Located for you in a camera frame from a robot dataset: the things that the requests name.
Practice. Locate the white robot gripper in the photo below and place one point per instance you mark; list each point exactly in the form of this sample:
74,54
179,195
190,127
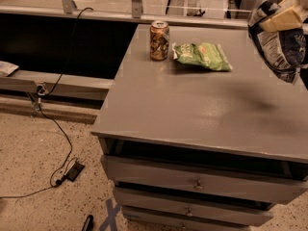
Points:
279,20

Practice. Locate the blue chip bag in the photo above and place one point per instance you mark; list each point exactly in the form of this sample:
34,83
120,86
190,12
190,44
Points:
283,52

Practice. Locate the green jalapeno chip bag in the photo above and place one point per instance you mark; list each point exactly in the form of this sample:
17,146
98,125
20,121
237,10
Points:
205,54

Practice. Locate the brown patterned drink can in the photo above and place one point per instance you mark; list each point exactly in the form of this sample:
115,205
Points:
159,40

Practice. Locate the grey drawer cabinet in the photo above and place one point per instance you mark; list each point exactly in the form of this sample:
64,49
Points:
242,121

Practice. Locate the top grey drawer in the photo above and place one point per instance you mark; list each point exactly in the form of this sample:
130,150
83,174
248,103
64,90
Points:
203,180

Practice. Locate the grey drawer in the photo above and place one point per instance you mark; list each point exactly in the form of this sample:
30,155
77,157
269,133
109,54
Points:
184,223
191,208
203,180

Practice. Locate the middle grey drawer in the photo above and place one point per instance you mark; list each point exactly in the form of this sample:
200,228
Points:
191,208

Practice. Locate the bottom grey drawer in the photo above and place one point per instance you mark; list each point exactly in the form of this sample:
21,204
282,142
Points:
184,223

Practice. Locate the black power adapter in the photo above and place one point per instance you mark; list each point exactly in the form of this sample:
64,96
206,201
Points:
74,171

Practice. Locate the black cylindrical object on floor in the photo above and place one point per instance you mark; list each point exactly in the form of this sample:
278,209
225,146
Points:
88,223

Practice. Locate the grey metal rail ledge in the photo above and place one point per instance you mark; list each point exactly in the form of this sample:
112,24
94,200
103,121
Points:
68,86

